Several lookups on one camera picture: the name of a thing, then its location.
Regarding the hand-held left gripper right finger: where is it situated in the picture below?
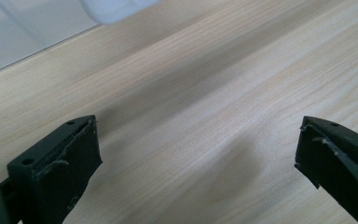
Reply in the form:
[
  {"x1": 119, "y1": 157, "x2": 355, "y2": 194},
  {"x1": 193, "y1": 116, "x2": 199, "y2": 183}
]
[{"x1": 294, "y1": 115, "x2": 358, "y2": 224}]

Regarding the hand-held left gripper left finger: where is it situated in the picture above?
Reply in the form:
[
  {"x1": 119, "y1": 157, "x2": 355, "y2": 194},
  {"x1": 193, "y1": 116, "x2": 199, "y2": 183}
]
[{"x1": 7, "y1": 114, "x2": 103, "y2": 224}]

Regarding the clear plastic storage box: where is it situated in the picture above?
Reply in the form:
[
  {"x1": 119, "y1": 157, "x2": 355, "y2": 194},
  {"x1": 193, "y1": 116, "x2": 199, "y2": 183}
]
[{"x1": 79, "y1": 0, "x2": 163, "y2": 25}]

